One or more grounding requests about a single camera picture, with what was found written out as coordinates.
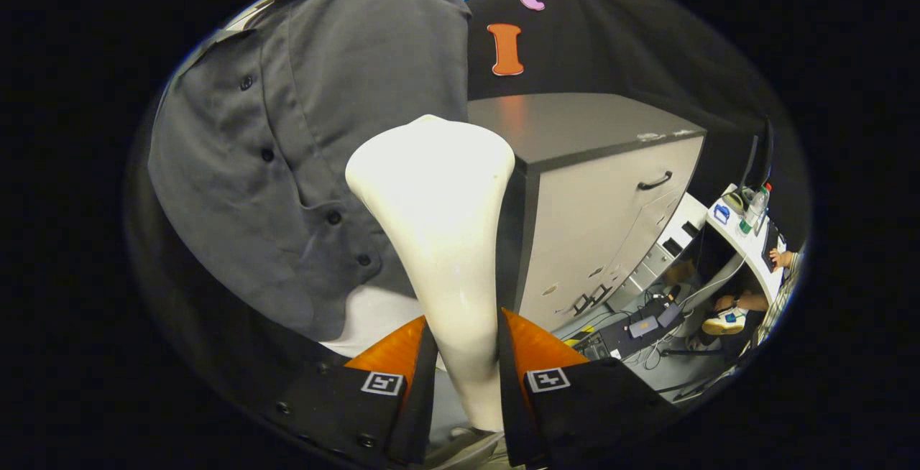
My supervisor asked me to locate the black keyboard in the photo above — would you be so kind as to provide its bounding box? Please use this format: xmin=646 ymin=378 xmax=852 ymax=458
xmin=760 ymin=222 xmax=781 ymax=273

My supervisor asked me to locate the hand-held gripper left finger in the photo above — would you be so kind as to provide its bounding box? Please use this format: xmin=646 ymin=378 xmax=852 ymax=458
xmin=266 ymin=314 xmax=441 ymax=469

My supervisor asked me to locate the white garment steamer head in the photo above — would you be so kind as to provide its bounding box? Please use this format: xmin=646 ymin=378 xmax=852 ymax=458
xmin=345 ymin=114 xmax=517 ymax=433

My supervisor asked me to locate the cream mannequin torso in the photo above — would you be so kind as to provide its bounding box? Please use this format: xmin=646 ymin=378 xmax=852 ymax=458
xmin=320 ymin=285 xmax=426 ymax=359

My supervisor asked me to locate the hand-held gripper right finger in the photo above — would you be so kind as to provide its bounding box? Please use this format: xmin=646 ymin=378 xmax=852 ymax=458
xmin=497 ymin=307 xmax=680 ymax=468

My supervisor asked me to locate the black electronics board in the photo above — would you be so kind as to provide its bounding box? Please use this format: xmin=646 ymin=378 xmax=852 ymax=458
xmin=584 ymin=296 xmax=685 ymax=361

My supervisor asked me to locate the computer monitor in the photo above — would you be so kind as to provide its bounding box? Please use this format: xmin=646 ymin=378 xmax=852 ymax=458
xmin=744 ymin=116 xmax=776 ymax=194

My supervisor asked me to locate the grey cabinet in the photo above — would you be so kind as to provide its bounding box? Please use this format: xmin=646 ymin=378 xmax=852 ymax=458
xmin=467 ymin=93 xmax=707 ymax=333

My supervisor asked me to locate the grey button-up shirt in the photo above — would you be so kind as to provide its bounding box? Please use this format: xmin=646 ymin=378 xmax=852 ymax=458
xmin=147 ymin=0 xmax=472 ymax=341

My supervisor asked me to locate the white computer desk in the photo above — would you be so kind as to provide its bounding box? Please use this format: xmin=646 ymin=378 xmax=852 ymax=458
xmin=679 ymin=184 xmax=791 ymax=313

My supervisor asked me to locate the red cap plastic bottle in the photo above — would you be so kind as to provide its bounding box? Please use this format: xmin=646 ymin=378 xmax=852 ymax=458
xmin=751 ymin=183 xmax=773 ymax=224

